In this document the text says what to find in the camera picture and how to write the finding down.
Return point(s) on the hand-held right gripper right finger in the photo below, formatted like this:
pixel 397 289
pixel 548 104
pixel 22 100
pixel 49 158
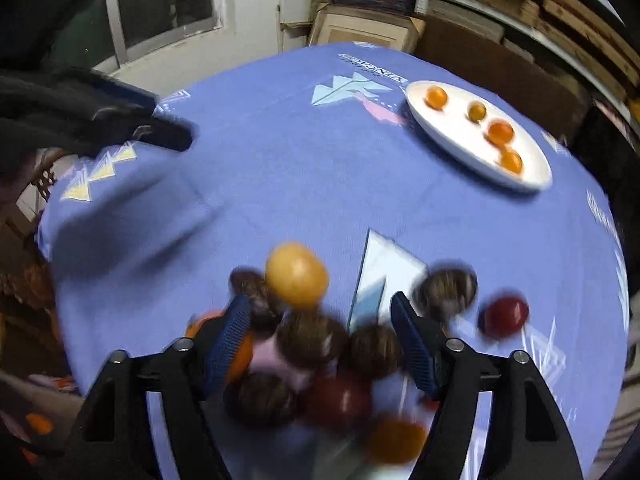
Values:
pixel 412 340

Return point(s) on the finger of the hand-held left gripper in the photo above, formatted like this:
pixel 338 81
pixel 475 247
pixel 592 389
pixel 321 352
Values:
pixel 170 135
pixel 127 92

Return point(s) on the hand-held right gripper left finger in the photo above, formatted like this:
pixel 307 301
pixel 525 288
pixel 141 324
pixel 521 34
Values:
pixel 230 340

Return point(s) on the dark brown water chestnut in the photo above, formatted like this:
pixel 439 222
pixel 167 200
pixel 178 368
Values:
pixel 260 400
pixel 310 337
pixel 375 350
pixel 247 285
pixel 445 290

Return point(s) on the pale yellow round plum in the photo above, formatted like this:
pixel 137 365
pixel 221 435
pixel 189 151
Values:
pixel 297 275

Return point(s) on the red plum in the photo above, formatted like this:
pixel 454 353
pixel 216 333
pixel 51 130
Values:
pixel 505 316
pixel 340 400

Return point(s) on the white round plate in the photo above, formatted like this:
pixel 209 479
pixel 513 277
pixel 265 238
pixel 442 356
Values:
pixel 450 122

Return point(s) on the white framed window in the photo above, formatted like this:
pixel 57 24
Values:
pixel 165 0

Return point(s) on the blue printed tablecloth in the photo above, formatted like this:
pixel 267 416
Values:
pixel 300 160

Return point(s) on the white door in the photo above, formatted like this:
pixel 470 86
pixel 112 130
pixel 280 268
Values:
pixel 255 5

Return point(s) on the yellow cherry tomato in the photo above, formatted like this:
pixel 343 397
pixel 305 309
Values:
pixel 476 111
pixel 511 161

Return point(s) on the beige framed board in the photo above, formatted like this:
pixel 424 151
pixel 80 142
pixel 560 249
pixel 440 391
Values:
pixel 365 27

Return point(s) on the orange tomato centre plate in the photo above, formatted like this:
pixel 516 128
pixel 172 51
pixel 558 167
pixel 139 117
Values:
pixel 500 132

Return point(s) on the orange tomato plate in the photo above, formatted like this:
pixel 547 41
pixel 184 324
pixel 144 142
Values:
pixel 500 132
pixel 436 97

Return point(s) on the orange tomato far left plate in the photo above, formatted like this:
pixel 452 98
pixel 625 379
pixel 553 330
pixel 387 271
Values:
pixel 436 97

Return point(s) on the brown board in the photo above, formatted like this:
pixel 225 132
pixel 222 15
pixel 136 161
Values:
pixel 500 75

